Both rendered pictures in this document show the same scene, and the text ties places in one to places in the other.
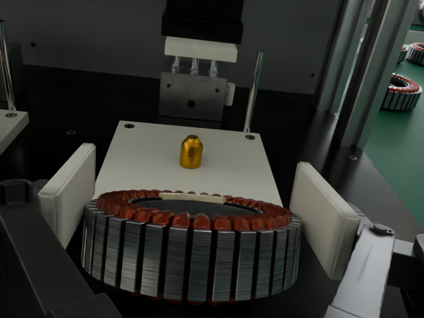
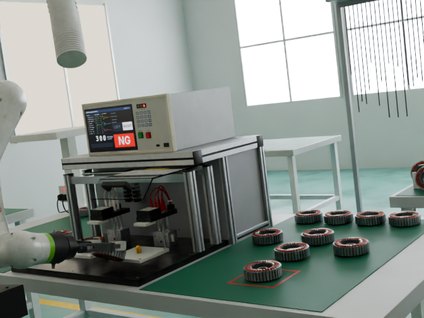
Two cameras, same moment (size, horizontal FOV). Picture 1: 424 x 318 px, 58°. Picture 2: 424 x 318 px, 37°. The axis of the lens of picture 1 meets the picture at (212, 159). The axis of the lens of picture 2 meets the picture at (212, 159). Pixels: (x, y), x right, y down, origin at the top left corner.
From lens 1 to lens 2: 2.06 m
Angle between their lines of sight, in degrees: 48
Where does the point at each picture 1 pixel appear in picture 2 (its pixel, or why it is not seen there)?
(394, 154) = (219, 256)
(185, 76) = (158, 233)
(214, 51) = (141, 224)
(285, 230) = not seen: hidden behind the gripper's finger
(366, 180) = (180, 257)
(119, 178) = not seen: hidden behind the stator
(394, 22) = (192, 212)
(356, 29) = (211, 214)
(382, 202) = (173, 260)
